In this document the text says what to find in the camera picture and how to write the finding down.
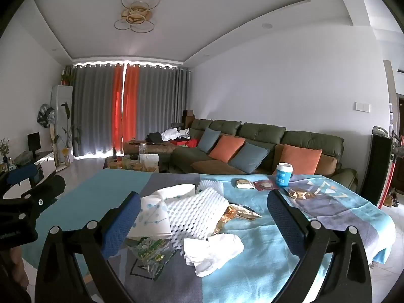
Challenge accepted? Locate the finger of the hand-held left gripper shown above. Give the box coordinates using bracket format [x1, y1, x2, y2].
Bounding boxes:
[9, 174, 66, 224]
[0, 163, 43, 196]

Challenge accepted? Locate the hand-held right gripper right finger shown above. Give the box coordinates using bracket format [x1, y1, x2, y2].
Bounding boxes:
[267, 190, 373, 303]

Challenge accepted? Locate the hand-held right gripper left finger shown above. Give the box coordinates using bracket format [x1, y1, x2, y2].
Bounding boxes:
[35, 191, 141, 303]

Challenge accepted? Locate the green clear snack wrapper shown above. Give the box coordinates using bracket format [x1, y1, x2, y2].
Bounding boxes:
[126, 237, 177, 283]

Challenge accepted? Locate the large white foam net sleeve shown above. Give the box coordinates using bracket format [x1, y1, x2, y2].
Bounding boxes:
[166, 187, 229, 250]

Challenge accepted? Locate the grey box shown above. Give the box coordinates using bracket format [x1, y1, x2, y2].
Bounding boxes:
[14, 151, 34, 166]

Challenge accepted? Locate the blue vase with flowers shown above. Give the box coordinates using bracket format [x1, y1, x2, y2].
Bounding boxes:
[0, 137, 11, 165]

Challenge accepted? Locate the white tv cabinet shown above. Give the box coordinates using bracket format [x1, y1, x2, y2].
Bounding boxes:
[0, 151, 57, 196]

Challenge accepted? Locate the black monitor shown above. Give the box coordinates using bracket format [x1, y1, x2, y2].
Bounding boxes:
[27, 132, 41, 158]

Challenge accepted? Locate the gold snack packet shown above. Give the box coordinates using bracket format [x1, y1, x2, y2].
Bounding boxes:
[286, 187, 316, 200]

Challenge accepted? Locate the tall leafy plant in vase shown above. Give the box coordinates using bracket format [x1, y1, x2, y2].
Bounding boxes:
[52, 101, 82, 168]

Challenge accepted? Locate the dark red packet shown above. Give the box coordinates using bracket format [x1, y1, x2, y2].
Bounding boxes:
[254, 179, 280, 191]

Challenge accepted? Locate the gold foil wrapper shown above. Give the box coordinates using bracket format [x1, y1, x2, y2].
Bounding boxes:
[212, 204, 263, 236]

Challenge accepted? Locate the blue cup with white lid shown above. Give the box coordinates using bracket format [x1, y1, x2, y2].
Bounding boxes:
[276, 162, 294, 187]

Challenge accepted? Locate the white and brown snack packet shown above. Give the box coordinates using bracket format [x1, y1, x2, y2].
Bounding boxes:
[235, 178, 256, 190]

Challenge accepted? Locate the covered standing fan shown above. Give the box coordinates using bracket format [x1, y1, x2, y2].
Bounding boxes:
[37, 103, 57, 161]

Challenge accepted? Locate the group of food jars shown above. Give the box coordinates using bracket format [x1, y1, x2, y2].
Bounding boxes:
[107, 155, 141, 171]

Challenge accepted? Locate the orange cushion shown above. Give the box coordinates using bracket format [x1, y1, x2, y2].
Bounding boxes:
[209, 135, 246, 163]
[279, 143, 323, 175]

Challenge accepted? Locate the blue-grey cushion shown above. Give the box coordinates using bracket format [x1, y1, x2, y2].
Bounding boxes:
[197, 128, 221, 155]
[229, 142, 270, 175]

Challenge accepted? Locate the dark coffee table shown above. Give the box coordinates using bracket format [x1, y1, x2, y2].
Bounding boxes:
[104, 153, 172, 174]

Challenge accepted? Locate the crumpled white tissue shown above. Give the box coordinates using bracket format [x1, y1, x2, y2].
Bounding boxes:
[184, 233, 245, 278]

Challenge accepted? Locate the white standing air conditioner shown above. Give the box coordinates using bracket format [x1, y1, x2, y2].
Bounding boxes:
[51, 85, 74, 165]

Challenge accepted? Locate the small white foam net sleeve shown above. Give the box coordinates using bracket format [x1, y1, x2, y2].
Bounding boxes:
[197, 178, 226, 194]

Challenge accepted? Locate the brown leather ottoman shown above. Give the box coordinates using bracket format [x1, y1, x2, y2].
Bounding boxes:
[123, 140, 179, 155]

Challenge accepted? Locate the green sofa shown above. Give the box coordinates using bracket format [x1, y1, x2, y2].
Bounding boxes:
[172, 118, 359, 193]

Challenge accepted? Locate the grey and orange curtain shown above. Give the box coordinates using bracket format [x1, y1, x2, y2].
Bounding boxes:
[72, 63, 124, 158]
[124, 63, 191, 155]

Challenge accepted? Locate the small potted green plant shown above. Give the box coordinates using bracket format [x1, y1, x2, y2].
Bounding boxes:
[61, 65, 75, 86]

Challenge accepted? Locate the white clothes pile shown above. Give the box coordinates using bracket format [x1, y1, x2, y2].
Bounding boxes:
[161, 128, 191, 141]

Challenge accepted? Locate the black tall appliance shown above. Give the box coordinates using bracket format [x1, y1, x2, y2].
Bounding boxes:
[360, 126, 393, 209]

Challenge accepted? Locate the red stick vacuum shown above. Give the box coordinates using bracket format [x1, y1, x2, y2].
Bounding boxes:
[377, 133, 404, 209]

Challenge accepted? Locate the gold ring ceiling lamp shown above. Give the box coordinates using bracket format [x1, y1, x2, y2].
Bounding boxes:
[114, 0, 163, 34]

